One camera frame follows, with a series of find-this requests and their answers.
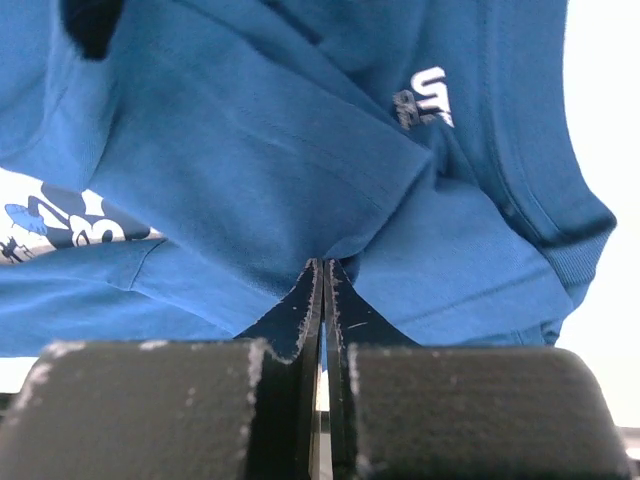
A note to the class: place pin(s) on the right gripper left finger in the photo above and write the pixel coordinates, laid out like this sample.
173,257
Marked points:
239,409

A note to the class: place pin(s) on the dark blue t shirt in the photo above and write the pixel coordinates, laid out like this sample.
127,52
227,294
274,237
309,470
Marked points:
169,167

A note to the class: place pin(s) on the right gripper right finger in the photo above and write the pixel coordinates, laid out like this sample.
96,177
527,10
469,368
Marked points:
399,410

